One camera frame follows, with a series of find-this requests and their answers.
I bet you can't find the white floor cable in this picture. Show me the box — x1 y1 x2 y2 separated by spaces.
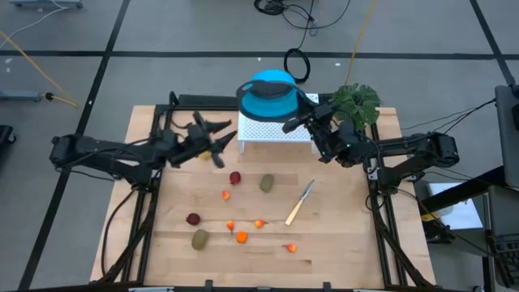
0 6 70 40

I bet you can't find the black keyboard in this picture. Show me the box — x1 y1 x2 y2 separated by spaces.
486 233 519 289

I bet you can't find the table knife pale yellow handle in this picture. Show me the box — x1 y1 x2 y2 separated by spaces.
284 178 316 227

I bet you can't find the white sheet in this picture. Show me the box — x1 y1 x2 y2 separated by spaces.
427 182 484 231

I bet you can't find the black cable bundle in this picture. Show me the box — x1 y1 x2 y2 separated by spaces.
254 0 352 32

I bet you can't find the grey stand foot bar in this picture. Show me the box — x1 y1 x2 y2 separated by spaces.
8 0 84 10
0 89 44 102

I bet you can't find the yellow hanging cable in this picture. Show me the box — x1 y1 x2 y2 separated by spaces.
344 0 377 85

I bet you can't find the yellow cable with black plug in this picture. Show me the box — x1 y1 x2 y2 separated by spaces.
0 30 79 109

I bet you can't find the blue collapsible bowl grey rim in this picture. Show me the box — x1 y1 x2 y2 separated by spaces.
236 68 309 123

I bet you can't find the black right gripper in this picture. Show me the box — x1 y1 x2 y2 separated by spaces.
281 102 358 165

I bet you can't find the brown green toy kiwi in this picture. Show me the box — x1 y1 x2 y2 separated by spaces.
191 229 210 251
259 173 275 194

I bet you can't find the black coiled cable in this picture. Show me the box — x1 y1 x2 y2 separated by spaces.
282 0 317 86

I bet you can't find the black aluminium table frame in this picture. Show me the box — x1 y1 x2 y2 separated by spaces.
97 91 437 291

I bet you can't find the green potted plant white pot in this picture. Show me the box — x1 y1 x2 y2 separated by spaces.
328 83 383 134

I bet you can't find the white perforated shelf riser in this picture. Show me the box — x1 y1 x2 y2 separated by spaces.
237 92 325 156

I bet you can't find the black object at floor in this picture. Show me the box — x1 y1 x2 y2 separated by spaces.
0 124 17 147

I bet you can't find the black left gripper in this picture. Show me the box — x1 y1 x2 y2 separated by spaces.
161 111 238 170

